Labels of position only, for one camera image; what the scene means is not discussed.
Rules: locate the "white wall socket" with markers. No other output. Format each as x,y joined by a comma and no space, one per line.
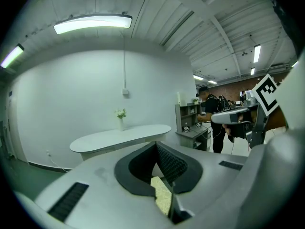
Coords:
48,153

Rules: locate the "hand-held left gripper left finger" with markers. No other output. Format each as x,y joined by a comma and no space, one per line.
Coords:
95,187

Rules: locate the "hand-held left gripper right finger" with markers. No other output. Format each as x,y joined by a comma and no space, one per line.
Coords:
202,175

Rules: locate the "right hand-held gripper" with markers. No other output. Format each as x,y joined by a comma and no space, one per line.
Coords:
265,94

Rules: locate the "large ceiling light panel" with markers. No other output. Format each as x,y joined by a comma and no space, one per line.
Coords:
93,24

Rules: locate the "white vase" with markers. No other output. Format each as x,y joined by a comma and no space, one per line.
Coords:
121,125

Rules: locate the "white wall conduit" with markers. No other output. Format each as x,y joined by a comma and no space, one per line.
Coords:
124,63

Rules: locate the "cream floral cushion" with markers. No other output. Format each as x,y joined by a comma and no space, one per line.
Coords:
162,194

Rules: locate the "white wall junction box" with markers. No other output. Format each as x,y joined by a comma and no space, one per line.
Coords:
125,92

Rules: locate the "white door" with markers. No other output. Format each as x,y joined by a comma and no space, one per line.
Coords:
17,128

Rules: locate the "black white patterned cube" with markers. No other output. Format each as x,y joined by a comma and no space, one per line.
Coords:
186,129
198,125

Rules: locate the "grey desk with shelves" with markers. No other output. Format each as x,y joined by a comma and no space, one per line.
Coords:
186,137

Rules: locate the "white flower bouquet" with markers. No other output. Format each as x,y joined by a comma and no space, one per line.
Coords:
120,113

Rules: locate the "white upright panel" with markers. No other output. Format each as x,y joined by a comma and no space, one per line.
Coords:
178,98

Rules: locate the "ceiling tube light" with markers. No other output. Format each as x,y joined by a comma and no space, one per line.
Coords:
212,81
12,56
257,54
252,71
198,77

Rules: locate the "white curved counter table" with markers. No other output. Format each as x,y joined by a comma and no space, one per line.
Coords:
119,137

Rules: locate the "small potted plant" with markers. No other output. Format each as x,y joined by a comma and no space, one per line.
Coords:
195,101

